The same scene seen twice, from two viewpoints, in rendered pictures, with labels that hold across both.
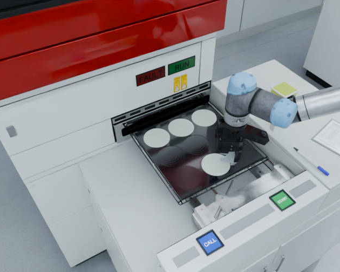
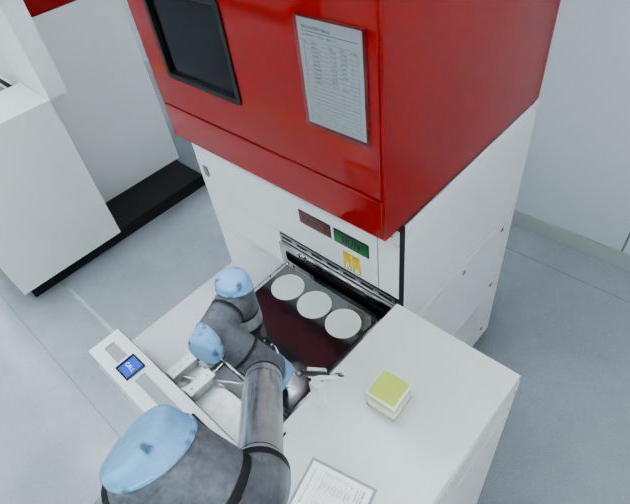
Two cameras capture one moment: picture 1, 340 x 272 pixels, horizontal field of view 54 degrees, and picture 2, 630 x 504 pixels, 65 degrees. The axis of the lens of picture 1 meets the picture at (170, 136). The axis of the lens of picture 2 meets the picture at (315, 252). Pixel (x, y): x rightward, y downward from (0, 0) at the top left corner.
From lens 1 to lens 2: 122 cm
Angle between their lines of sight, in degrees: 53
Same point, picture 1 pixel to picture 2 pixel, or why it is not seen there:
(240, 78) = (229, 275)
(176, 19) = (315, 180)
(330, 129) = (346, 486)
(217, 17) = (370, 217)
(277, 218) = not seen: hidden behind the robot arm
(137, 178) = not seen: hidden behind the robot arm
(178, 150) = (273, 314)
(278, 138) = (301, 410)
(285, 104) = (198, 332)
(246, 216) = (167, 395)
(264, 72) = (464, 366)
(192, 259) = (112, 358)
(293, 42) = not seen: outside the picture
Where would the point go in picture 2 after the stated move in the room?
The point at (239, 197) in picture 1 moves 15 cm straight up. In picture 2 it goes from (221, 398) to (205, 367)
